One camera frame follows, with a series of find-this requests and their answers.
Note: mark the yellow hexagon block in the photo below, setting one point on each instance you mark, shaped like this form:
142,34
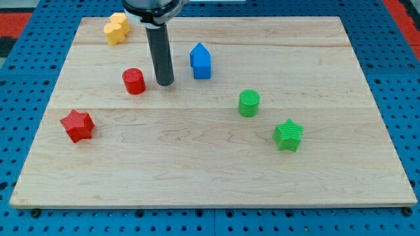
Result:
121,19

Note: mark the red star block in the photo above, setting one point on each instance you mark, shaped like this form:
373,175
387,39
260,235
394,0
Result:
78,126

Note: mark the green star block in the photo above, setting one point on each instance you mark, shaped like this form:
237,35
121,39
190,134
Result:
288,135

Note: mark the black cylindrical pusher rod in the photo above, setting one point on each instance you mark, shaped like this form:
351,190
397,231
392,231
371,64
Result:
160,51

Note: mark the green cylinder block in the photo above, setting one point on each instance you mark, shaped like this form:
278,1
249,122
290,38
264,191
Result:
248,104

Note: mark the blue house-shaped block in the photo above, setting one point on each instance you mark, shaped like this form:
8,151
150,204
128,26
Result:
200,61

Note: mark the yellow heart block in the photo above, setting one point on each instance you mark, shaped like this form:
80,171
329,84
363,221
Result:
114,33

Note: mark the light wooden board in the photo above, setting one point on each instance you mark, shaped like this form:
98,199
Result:
187,146

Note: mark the red cylinder block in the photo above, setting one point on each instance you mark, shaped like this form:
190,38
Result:
134,81

